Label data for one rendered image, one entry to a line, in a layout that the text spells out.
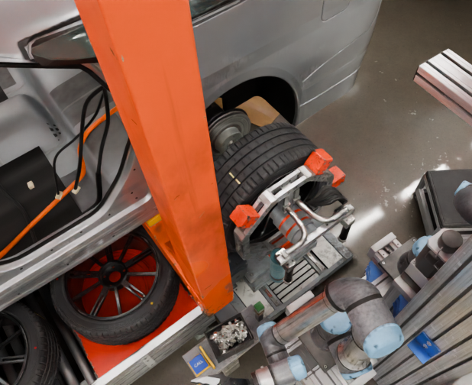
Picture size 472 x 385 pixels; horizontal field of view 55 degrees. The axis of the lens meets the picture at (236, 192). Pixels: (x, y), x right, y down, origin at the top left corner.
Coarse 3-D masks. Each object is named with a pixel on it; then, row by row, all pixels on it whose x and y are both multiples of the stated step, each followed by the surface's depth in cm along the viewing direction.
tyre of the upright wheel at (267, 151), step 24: (240, 144) 194; (264, 144) 193; (288, 144) 195; (312, 144) 206; (216, 168) 195; (240, 168) 190; (264, 168) 187; (288, 168) 193; (240, 192) 188; (312, 192) 233; (264, 240) 237
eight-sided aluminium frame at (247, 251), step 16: (288, 176) 191; (304, 176) 191; (320, 176) 199; (272, 192) 191; (288, 192) 190; (256, 208) 191; (320, 208) 230; (256, 224) 192; (240, 240) 197; (272, 240) 232; (288, 240) 234; (256, 256) 221
